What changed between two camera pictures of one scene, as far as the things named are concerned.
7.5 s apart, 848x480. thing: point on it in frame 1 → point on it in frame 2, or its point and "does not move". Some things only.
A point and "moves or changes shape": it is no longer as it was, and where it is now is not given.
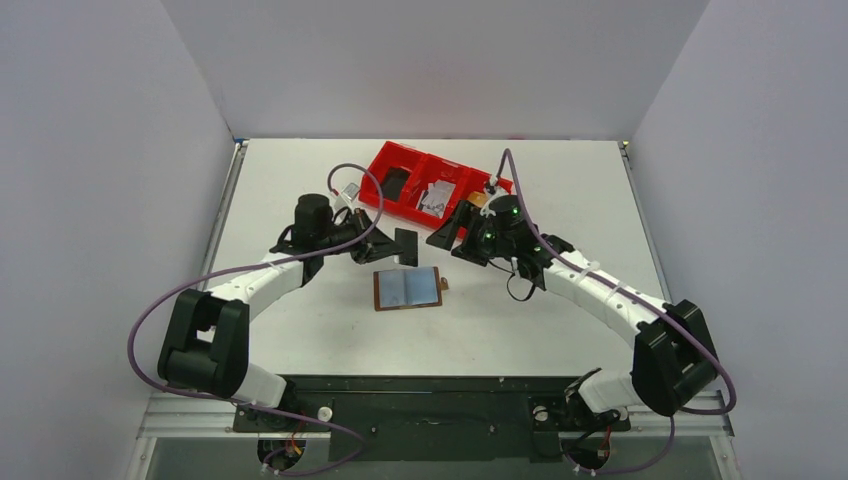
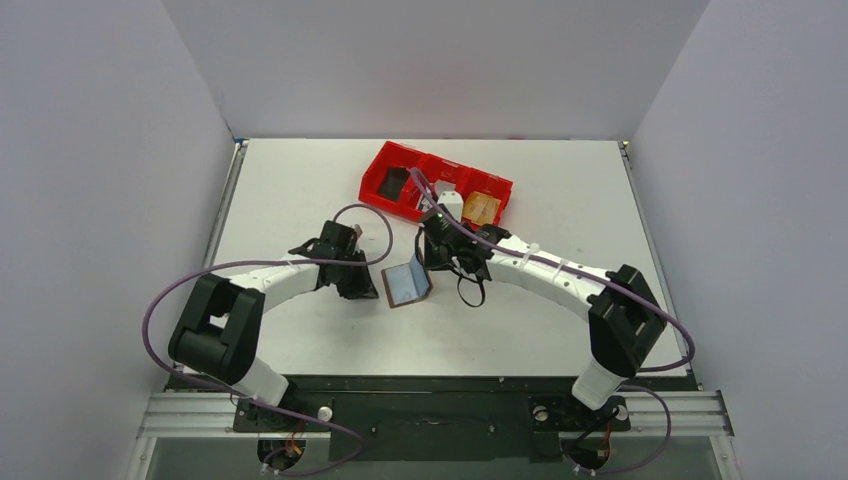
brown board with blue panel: [408, 288] moves or changes shape
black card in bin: [395, 182] does not move
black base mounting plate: [436, 418] does not move
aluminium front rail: [167, 417] does not move
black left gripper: [375, 247] → [362, 289]
